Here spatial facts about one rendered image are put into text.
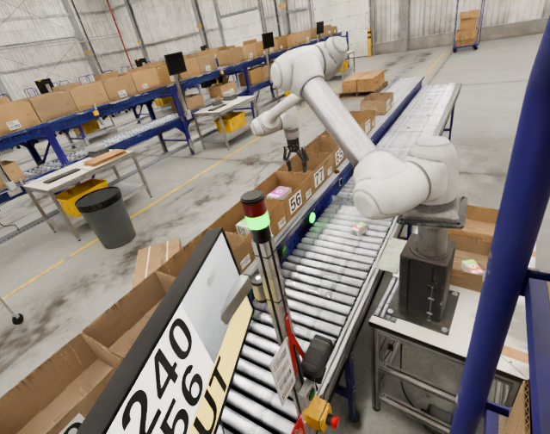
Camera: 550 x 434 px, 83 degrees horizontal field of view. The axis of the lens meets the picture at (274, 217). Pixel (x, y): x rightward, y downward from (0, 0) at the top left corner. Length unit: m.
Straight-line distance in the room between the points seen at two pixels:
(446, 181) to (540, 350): 0.95
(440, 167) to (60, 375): 1.59
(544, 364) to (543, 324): 0.03
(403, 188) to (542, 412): 0.86
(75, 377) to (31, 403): 0.15
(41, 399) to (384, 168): 1.50
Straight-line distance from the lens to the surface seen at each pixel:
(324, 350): 1.05
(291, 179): 2.32
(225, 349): 0.81
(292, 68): 1.29
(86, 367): 1.64
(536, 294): 0.32
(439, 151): 1.16
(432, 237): 1.33
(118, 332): 1.66
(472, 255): 1.96
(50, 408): 1.62
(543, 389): 0.26
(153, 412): 0.61
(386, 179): 1.05
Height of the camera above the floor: 1.95
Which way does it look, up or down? 30 degrees down
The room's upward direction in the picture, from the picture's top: 12 degrees counter-clockwise
